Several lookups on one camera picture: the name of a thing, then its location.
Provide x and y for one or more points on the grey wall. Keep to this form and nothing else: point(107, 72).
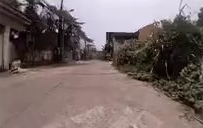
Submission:
point(39, 55)

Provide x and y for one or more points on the dark utility pole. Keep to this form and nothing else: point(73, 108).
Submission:
point(61, 33)

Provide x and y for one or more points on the overgrown green bushes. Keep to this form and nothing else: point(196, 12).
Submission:
point(175, 63)

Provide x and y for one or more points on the row of trees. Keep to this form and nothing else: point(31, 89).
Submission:
point(52, 26)

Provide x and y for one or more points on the pale concrete road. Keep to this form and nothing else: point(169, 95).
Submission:
point(82, 96)

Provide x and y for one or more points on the orange-walled building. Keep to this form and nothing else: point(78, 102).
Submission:
point(148, 31)

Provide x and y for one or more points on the building with roller door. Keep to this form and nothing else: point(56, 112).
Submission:
point(2, 40)

